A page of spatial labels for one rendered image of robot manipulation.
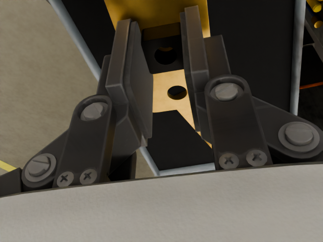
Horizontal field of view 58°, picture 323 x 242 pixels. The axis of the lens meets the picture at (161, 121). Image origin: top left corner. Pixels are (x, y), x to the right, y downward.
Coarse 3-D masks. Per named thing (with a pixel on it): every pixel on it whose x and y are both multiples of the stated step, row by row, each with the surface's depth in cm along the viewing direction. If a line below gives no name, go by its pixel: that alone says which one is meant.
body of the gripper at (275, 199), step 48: (48, 192) 6; (96, 192) 6; (144, 192) 6; (192, 192) 5; (240, 192) 5; (288, 192) 5; (0, 240) 6; (48, 240) 5; (96, 240) 5; (144, 240) 5; (192, 240) 5; (240, 240) 5; (288, 240) 4
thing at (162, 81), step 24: (120, 0) 11; (144, 0) 11; (168, 0) 11; (192, 0) 11; (144, 24) 12; (168, 24) 12; (144, 48) 12; (168, 48) 13; (168, 72) 14; (168, 96) 15
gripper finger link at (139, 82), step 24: (120, 24) 11; (120, 48) 10; (120, 72) 9; (144, 72) 11; (120, 96) 9; (144, 96) 11; (120, 120) 9; (144, 120) 10; (120, 144) 9; (144, 144) 11; (24, 168) 8; (48, 168) 8
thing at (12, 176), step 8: (0, 176) 9; (8, 176) 9; (16, 176) 8; (0, 184) 8; (8, 184) 8; (16, 184) 8; (24, 184) 8; (0, 192) 8; (8, 192) 8; (16, 192) 8
